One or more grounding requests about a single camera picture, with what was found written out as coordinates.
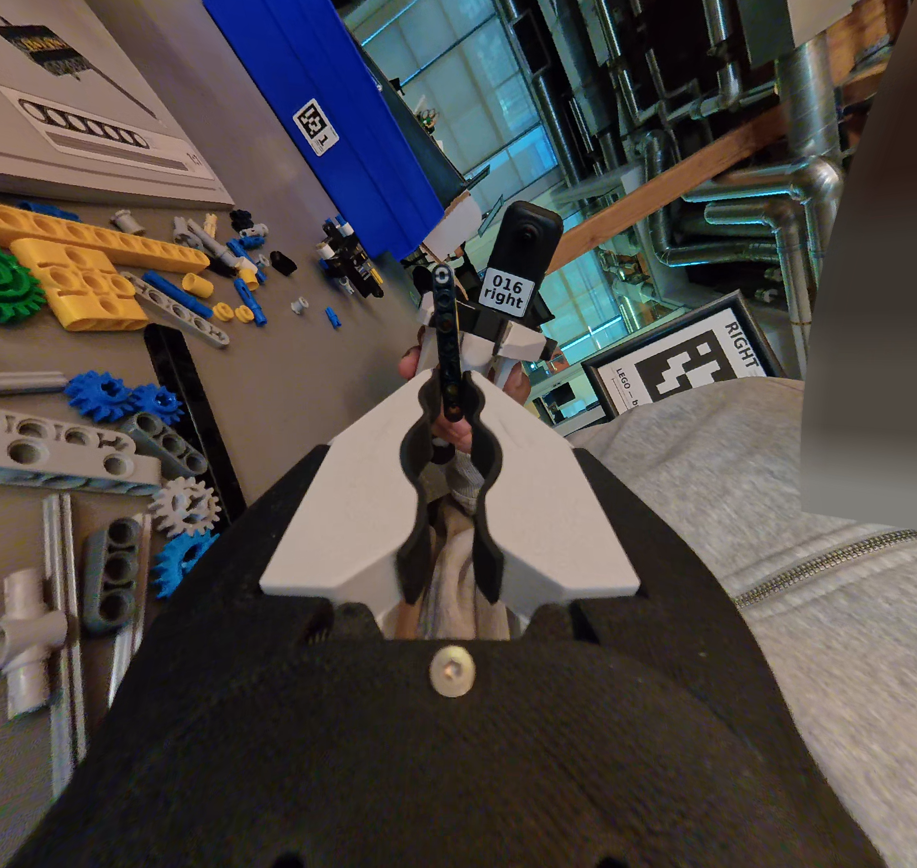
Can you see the light grey long lego beam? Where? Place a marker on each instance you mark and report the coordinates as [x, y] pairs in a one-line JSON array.
[[71, 452]]

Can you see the wooden railing beam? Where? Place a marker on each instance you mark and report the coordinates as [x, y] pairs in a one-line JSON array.
[[680, 180]]

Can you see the green lego gear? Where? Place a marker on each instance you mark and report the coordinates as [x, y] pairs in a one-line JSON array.
[[14, 288]]

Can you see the person's right hand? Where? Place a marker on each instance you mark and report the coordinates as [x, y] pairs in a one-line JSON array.
[[517, 384]]

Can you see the lego instruction booklet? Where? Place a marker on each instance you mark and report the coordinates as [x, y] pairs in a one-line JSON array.
[[86, 94]]

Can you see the scattered small lego pieces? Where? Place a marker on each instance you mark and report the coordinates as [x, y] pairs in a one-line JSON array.
[[197, 285]]

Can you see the dark grey three-hole beam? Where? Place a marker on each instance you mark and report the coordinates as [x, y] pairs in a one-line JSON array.
[[114, 574]]

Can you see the framed black white marker sign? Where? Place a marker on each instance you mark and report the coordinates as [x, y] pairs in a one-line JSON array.
[[680, 359]]

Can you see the long black lego beam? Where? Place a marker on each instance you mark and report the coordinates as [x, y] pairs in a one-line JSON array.
[[186, 395]]

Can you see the blue lego pin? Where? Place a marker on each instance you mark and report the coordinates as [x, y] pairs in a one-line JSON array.
[[333, 316]]

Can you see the dark grey short lego beam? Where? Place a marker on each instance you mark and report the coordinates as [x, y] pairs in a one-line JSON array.
[[165, 443]]

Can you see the light grey short lego beam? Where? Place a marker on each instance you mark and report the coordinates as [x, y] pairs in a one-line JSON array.
[[179, 307]]

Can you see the white lego cross connector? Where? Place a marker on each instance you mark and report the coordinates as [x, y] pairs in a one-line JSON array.
[[28, 639]]

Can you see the black angled lego connector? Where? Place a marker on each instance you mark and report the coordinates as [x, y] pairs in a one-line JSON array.
[[283, 263]]

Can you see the black yellow lego beam assembly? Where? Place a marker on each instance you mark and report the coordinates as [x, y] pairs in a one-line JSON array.
[[448, 352]]

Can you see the yellow lego frame piece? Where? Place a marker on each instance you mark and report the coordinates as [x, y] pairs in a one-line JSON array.
[[79, 284]]

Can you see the blue storage bin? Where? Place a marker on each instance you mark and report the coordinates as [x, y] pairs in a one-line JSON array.
[[322, 94]]

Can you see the person's right forearm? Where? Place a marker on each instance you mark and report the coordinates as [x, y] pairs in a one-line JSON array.
[[465, 483]]

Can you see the small lego assembly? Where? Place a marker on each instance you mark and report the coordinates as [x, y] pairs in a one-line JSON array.
[[347, 252]]

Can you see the long yellow lego beam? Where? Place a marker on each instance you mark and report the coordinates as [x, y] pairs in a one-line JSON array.
[[107, 238]]

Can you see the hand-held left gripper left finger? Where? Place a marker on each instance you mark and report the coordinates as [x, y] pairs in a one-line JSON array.
[[344, 524]]

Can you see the small white lego gear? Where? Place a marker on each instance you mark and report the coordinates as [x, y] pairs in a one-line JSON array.
[[185, 506]]

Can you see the silver ventilation duct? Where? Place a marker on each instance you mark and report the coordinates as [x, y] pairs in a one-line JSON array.
[[809, 94]]

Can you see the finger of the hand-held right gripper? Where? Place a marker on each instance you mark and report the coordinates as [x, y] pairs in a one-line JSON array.
[[428, 316], [523, 345]]

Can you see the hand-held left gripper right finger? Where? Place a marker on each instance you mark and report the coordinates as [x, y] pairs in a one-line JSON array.
[[559, 524]]

